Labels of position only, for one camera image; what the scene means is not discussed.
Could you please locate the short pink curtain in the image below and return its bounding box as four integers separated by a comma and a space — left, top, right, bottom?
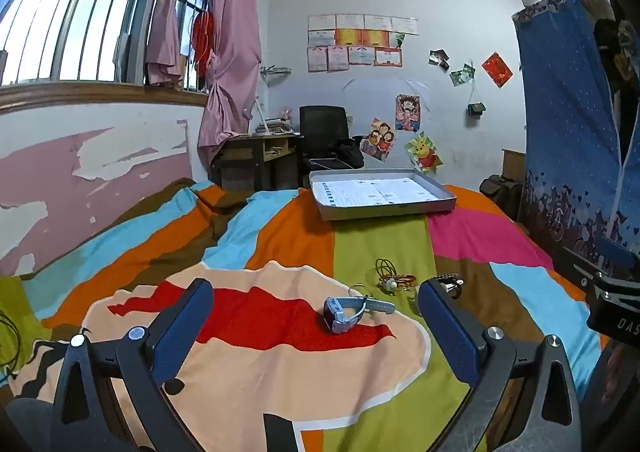
125, 0, 197, 89

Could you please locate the group of wall certificates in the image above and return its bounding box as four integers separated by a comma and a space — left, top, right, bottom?
306, 13, 420, 74

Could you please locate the red hanging ornament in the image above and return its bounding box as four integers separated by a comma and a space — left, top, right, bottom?
191, 9, 216, 78

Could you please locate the wooden desk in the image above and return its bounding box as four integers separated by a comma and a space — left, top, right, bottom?
214, 131, 304, 193

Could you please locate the barred window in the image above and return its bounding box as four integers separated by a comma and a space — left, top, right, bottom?
0, 0, 211, 94

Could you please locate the small green hanging bag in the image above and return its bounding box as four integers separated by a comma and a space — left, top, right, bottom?
466, 82, 487, 119

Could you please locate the stack of books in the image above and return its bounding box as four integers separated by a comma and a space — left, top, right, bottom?
251, 118, 296, 137

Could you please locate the yellow bear wall poster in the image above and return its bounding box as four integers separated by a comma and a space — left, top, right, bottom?
405, 131, 444, 174

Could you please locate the blue printed wardrobe cloth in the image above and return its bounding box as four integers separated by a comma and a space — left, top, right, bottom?
511, 0, 640, 255

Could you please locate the white printed paper sheet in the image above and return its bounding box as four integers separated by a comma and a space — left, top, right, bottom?
325, 178, 436, 208

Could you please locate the long pink curtain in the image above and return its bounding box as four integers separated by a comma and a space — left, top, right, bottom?
197, 0, 263, 169

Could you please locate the grey shallow tray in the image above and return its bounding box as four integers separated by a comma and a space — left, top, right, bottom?
308, 168, 457, 222

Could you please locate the cartoon family wall poster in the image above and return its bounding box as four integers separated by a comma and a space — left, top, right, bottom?
360, 118, 397, 164

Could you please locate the cartoon fighter wall poster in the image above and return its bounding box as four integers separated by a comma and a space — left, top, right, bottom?
395, 93, 422, 134

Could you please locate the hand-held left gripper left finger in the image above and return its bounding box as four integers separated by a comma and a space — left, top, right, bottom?
50, 278, 215, 452

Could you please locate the blue wrist watch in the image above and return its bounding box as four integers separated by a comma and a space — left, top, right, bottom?
322, 296, 397, 334

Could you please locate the black and silver beaded bracelet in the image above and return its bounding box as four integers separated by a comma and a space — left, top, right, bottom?
435, 272, 463, 300

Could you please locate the red diamond paper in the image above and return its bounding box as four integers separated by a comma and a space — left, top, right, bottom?
481, 51, 514, 90

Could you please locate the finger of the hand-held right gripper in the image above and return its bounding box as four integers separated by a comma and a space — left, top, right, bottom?
552, 238, 640, 303

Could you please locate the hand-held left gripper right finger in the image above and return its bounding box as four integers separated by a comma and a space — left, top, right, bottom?
418, 278, 583, 452

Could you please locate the black cable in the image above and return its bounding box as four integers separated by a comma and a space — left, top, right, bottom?
0, 309, 22, 378

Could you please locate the green wall photo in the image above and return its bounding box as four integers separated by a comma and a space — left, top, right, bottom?
449, 63, 476, 88

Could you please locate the brown bag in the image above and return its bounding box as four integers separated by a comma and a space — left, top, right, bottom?
479, 173, 525, 220

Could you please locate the black office chair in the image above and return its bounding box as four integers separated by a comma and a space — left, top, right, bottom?
298, 105, 365, 189

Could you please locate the colourful striped blanket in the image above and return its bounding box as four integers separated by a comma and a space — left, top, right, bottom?
0, 177, 608, 452

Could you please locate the white desk lamp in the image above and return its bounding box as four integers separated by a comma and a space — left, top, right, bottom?
243, 97, 271, 133

